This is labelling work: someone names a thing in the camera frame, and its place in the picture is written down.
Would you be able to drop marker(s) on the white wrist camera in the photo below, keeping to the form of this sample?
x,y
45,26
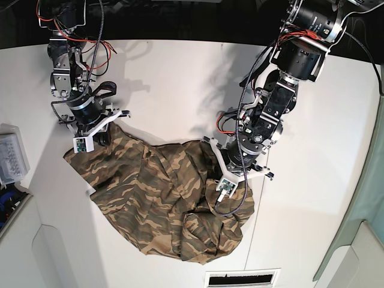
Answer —
x,y
83,144
226,187

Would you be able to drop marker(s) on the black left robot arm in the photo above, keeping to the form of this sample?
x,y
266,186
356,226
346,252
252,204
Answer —
x,y
307,33

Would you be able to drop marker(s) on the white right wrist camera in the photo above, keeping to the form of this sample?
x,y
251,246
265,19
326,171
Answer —
x,y
83,144

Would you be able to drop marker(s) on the grey tray with blue items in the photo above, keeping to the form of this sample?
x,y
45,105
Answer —
x,y
13,199

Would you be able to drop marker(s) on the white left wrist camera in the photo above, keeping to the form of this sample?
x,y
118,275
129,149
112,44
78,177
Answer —
x,y
226,187

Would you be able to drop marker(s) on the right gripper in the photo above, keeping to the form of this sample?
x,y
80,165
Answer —
x,y
92,113

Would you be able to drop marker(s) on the white slotted table vent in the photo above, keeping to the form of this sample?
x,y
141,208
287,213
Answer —
x,y
247,278

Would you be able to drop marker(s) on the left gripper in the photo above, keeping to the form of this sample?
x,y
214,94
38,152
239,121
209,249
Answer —
x,y
236,158

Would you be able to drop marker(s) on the clear plastic screw box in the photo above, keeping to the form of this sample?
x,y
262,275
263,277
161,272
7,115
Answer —
x,y
14,162

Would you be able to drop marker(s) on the camouflage t-shirt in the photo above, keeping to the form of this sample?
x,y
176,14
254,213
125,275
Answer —
x,y
163,199

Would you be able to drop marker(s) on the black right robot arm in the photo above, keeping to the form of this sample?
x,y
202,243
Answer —
x,y
73,58

